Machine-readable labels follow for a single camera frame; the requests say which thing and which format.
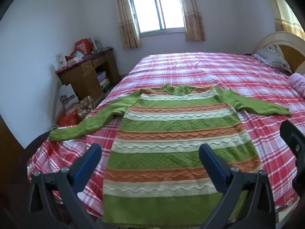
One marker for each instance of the pale gift bag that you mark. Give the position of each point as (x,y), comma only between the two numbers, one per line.
(97,44)

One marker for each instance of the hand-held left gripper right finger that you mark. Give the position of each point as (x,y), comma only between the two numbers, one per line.
(214,167)

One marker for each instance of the red plastic bag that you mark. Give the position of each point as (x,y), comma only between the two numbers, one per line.
(68,119)

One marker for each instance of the yellow curtain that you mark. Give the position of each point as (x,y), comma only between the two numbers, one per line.
(287,12)

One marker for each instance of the red gift bag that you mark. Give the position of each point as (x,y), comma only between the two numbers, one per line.
(83,46)

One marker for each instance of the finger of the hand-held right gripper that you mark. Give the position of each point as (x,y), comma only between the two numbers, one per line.
(294,138)

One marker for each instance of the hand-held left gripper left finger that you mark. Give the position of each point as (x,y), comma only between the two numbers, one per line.
(87,164)

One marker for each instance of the green orange striped knit sweater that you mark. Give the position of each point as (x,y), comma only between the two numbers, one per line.
(176,128)

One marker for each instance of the stack of books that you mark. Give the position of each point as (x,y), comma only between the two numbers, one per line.
(103,78)

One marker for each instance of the beige patterned curtain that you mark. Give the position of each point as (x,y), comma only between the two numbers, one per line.
(127,21)
(194,16)

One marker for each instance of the window with sliding panes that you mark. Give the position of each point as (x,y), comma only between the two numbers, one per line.
(157,12)

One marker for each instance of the brown wooden desk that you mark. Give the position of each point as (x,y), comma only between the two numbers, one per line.
(85,76)

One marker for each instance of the grey patterned pillow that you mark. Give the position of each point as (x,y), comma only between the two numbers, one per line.
(271,57)

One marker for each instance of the bed with red plaid sheet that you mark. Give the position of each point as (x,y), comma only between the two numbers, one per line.
(190,71)

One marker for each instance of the cream wooden headboard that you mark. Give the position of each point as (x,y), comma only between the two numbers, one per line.
(293,45)

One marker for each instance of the white paper bag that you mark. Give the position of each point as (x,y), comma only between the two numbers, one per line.
(68,96)

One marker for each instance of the pink folded blanket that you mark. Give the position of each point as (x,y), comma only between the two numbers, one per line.
(298,83)

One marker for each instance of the white card box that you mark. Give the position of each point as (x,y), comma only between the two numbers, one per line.
(61,61)

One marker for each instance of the brown patterned bag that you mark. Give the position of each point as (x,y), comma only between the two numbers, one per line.
(85,106)

